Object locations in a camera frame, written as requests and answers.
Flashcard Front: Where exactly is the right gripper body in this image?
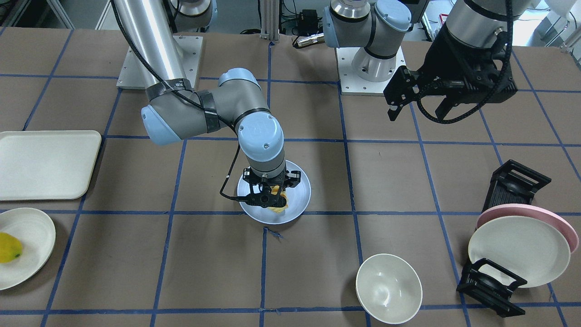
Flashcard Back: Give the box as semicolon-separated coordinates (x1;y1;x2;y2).
241;168;302;193

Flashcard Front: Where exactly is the cream plate in rack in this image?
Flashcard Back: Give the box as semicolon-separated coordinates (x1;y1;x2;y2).
468;216;571;288

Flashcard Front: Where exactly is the cream plate with lemon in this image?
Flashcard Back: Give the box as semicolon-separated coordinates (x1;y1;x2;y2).
0;208;56;290

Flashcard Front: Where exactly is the yellow lemon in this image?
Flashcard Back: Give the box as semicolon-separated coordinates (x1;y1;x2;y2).
0;232;23;263

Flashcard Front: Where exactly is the pink plate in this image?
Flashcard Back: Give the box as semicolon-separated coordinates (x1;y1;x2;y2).
476;203;580;253

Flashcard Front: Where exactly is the white tray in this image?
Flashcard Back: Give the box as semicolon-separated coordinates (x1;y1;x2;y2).
0;130;102;201

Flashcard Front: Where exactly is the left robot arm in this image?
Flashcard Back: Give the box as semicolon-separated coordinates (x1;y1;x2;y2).
322;0;527;124

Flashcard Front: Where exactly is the blue plate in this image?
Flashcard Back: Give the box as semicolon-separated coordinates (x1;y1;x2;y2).
240;160;311;225

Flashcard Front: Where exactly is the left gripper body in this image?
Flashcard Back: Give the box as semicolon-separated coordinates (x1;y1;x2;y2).
418;24;517;121

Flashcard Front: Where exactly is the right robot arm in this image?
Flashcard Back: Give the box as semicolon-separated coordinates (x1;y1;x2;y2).
111;0;301;189

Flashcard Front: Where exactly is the aluminium frame post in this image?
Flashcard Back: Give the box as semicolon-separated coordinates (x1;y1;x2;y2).
259;0;281;44

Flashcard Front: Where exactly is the black dish rack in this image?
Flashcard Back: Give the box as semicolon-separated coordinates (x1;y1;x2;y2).
456;159;551;318

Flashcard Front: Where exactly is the cream bowl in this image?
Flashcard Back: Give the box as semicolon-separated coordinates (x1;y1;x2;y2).
355;254;423;324

